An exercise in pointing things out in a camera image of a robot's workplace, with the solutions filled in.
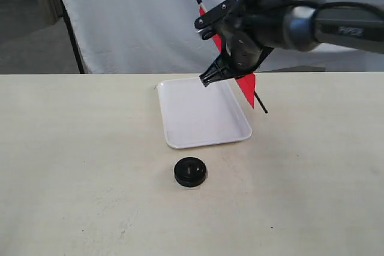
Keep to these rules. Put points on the white backdrop cloth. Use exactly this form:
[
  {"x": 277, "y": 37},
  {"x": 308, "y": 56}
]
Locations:
[{"x": 158, "y": 36}]

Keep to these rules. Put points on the black round flag base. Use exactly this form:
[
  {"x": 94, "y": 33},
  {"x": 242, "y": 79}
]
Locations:
[{"x": 190, "y": 172}]

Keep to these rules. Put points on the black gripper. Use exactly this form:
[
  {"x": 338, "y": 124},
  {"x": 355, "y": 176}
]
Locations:
[{"x": 250, "y": 31}]

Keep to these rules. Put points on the red flag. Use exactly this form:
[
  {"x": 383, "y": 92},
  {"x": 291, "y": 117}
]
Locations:
[{"x": 247, "y": 83}]

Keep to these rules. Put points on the black backdrop stand pole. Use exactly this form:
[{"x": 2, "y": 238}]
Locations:
[{"x": 72, "y": 38}]

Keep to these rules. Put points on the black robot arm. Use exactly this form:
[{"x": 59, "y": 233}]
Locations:
[{"x": 346, "y": 24}]

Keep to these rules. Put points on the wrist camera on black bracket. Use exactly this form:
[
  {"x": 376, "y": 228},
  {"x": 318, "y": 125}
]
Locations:
[{"x": 207, "y": 24}]

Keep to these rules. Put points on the white plastic tray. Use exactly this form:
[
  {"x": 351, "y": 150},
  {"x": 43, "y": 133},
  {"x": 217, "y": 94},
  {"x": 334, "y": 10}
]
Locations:
[{"x": 196, "y": 116}]

